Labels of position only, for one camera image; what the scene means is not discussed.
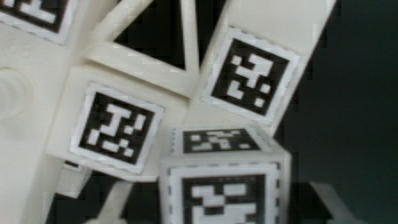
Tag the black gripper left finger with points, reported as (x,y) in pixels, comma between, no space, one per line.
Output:
(129,206)

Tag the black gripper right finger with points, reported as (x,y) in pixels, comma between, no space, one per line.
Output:
(318,206)

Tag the white chair leg with tag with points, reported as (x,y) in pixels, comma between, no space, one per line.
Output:
(72,179)

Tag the white chair back frame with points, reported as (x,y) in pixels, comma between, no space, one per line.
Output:
(120,67)

